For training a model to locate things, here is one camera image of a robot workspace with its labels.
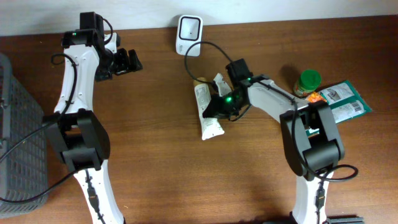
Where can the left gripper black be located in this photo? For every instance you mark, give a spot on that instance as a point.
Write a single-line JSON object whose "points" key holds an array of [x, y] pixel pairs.
{"points": [[121, 62]]}

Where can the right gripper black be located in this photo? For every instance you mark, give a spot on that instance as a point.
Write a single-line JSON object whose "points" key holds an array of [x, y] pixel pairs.
{"points": [[216, 107]]}

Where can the white cream tube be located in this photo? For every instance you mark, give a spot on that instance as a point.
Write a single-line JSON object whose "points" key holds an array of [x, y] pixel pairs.
{"points": [[210, 127]]}

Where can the green lid small jar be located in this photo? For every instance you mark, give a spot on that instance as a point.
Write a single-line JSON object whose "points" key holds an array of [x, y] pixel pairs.
{"points": [[308, 82]]}

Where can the small orange packet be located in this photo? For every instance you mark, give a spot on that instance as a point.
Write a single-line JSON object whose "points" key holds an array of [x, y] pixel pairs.
{"points": [[315, 97]]}

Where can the green 3M wipes packet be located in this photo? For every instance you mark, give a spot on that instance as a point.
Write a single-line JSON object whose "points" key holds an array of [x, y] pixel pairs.
{"points": [[345, 101]]}

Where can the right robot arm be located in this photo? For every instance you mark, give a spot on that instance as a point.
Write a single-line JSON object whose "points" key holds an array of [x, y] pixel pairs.
{"points": [[312, 143]]}

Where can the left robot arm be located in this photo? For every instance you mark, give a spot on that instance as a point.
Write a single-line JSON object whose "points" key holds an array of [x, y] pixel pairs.
{"points": [[78, 138]]}

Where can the white barcode scanner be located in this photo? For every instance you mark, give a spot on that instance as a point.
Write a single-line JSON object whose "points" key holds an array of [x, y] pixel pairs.
{"points": [[189, 32]]}

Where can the grey plastic mesh basket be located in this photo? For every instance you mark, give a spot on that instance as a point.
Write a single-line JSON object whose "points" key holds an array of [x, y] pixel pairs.
{"points": [[24, 170]]}

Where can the black right arm base rail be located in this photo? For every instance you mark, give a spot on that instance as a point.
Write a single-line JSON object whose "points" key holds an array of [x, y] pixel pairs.
{"points": [[342, 220]]}

